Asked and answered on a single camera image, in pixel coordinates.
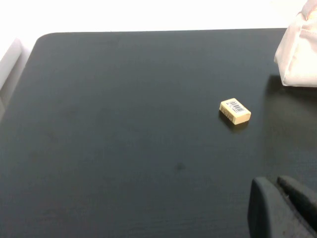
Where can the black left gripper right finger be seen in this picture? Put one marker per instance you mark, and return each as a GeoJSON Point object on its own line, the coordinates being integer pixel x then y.
{"type": "Point", "coordinates": [302, 200]}

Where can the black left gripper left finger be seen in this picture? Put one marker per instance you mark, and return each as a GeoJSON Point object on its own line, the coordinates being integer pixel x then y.
{"type": "Point", "coordinates": [267, 215]}

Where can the white fabric pencil case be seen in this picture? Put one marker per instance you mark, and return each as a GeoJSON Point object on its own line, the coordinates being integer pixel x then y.
{"type": "Point", "coordinates": [299, 59]}

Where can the cream eraser with barcode label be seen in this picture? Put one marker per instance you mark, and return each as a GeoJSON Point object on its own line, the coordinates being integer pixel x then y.
{"type": "Point", "coordinates": [235, 111]}

